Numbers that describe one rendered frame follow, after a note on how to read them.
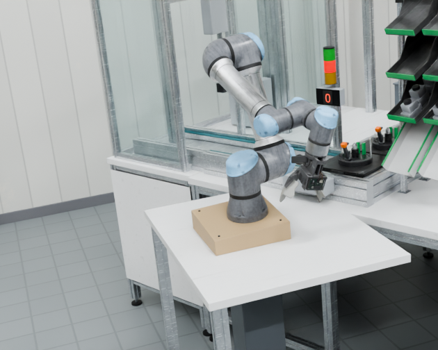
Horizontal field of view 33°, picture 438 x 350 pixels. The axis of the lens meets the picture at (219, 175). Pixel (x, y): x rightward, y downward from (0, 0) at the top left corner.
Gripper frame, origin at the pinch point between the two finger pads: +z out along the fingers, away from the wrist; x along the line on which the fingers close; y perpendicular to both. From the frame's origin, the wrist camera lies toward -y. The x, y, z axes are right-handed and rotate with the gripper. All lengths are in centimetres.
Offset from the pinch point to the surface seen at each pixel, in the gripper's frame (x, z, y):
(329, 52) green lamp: 37, -30, -70
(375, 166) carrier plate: 48, 2, -31
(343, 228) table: 22.1, 12.6, -1.5
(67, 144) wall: -26, 137, -303
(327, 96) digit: 39, -12, -67
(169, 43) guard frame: -20, -14, -111
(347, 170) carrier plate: 36.9, 5.4, -32.2
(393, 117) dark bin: 43, -23, -23
